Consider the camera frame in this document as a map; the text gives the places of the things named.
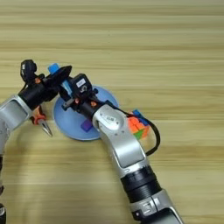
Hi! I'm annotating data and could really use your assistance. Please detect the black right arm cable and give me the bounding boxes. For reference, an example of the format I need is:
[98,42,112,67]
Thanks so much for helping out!
[109,100,162,158]

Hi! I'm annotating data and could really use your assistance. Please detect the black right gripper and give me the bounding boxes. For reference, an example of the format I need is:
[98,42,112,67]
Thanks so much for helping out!
[60,87,107,118]

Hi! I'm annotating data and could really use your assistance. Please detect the round blue plate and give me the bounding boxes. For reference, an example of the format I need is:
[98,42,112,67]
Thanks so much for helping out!
[52,85,120,142]

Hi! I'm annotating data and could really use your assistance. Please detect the multicoloured puzzle cube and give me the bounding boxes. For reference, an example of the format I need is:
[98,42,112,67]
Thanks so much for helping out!
[126,108,151,141]

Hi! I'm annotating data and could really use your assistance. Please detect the purple rectangular block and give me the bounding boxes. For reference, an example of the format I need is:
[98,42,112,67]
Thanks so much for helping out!
[80,118,95,133]

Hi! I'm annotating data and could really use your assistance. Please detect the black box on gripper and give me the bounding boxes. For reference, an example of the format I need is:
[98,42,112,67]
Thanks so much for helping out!
[19,59,39,84]
[71,73,94,99]

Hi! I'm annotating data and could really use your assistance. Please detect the orange and black pliers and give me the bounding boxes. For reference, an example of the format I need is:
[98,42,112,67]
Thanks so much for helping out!
[30,104,54,138]

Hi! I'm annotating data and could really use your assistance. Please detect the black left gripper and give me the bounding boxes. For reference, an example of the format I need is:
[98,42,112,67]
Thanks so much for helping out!
[17,65,74,111]

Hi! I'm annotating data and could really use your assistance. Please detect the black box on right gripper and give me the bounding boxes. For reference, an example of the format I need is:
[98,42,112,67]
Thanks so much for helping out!
[71,73,94,99]

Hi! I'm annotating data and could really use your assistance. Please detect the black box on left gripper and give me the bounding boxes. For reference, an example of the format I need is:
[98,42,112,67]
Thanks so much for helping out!
[19,59,39,84]

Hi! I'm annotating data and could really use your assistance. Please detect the blue glue stick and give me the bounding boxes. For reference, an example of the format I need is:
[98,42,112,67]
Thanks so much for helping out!
[47,62,73,96]

